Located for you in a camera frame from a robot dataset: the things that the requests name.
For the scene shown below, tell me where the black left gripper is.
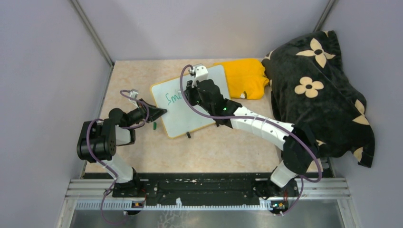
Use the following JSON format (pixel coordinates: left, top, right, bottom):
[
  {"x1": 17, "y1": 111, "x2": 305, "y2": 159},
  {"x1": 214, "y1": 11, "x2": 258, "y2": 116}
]
[{"x1": 126, "y1": 98, "x2": 168, "y2": 127}]

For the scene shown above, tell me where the yellow-framed whiteboard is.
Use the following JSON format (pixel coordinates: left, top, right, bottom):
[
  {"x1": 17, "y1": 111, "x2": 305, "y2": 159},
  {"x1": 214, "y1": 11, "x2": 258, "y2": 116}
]
[{"x1": 150, "y1": 65, "x2": 230, "y2": 138}]

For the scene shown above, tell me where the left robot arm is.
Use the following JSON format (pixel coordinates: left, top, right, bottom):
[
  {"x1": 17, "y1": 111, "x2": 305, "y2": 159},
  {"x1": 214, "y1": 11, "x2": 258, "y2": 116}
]
[{"x1": 77, "y1": 99, "x2": 167, "y2": 197}]

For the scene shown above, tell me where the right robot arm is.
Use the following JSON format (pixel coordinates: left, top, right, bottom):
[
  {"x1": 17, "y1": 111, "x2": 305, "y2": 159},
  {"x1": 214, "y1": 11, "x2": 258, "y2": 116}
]
[{"x1": 182, "y1": 79, "x2": 318, "y2": 196}]

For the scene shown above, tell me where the folded yellow cloth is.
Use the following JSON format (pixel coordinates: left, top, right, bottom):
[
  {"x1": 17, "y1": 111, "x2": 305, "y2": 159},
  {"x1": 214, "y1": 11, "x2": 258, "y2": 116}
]
[{"x1": 213, "y1": 58, "x2": 269, "y2": 100}]

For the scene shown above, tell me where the black floral blanket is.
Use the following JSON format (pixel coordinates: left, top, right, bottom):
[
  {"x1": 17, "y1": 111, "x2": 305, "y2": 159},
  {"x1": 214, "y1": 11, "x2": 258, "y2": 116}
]
[{"x1": 262, "y1": 30, "x2": 375, "y2": 168}]

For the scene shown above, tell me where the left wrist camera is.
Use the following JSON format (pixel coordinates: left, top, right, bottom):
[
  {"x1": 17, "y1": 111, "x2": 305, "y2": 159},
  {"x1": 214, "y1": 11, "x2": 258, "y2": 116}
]
[{"x1": 129, "y1": 89, "x2": 139, "y2": 99}]

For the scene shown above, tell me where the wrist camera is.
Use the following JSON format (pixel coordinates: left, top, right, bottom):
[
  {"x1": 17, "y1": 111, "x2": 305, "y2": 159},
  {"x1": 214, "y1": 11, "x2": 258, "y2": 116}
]
[
  {"x1": 129, "y1": 89, "x2": 139, "y2": 99},
  {"x1": 189, "y1": 64, "x2": 209, "y2": 88}
]

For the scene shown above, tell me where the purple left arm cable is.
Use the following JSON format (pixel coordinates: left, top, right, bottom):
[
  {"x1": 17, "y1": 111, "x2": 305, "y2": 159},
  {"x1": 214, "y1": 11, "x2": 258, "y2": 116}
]
[{"x1": 86, "y1": 89, "x2": 151, "y2": 226}]

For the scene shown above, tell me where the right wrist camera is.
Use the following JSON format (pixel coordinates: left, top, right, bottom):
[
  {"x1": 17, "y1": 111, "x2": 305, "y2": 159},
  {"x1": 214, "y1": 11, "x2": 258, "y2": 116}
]
[{"x1": 189, "y1": 64, "x2": 209, "y2": 88}]

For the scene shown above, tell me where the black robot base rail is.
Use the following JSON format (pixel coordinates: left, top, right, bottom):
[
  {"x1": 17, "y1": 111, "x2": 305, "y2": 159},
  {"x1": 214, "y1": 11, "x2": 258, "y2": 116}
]
[{"x1": 104, "y1": 173, "x2": 299, "y2": 214}]

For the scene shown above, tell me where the left metal corner post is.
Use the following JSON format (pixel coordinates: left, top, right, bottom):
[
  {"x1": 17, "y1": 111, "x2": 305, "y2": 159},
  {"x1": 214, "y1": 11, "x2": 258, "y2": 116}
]
[{"x1": 68, "y1": 0, "x2": 115, "y2": 67}]

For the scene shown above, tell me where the metal corner post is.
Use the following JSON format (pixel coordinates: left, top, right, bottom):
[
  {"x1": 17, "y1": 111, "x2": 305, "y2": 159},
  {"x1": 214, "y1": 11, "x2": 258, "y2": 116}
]
[
  {"x1": 68, "y1": 0, "x2": 115, "y2": 67},
  {"x1": 313, "y1": 0, "x2": 337, "y2": 32}
]

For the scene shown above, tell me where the right metal corner post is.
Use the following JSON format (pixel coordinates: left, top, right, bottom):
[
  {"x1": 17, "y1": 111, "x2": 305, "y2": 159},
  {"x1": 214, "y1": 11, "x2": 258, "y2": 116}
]
[{"x1": 313, "y1": 0, "x2": 337, "y2": 32}]

